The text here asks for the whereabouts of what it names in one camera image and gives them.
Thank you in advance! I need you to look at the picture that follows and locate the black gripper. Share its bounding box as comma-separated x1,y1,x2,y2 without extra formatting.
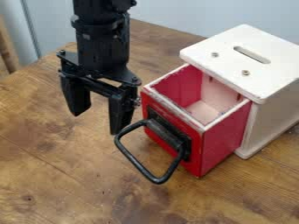
57,15,141,135

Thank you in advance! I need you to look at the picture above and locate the black metal drawer handle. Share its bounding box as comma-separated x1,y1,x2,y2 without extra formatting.
113,107,193,186

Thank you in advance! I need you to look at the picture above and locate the red wooden drawer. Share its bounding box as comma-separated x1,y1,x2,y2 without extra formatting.
140,64,251,177

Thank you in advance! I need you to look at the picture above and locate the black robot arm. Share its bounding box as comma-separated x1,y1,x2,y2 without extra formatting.
57,0,141,135

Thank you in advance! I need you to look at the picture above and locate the white wooden box cabinet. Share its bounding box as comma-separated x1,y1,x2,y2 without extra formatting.
180,24,299,159

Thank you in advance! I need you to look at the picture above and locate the wooden post at left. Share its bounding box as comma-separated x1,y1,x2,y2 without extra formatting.
0,15,21,79

